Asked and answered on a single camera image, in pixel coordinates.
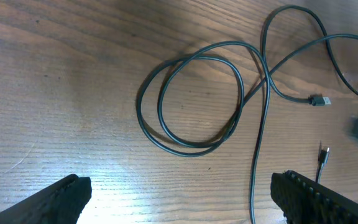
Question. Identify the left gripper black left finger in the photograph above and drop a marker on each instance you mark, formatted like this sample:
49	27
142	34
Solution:
61	202

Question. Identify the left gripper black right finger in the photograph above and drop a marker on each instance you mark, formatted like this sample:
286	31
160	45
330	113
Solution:
303	200

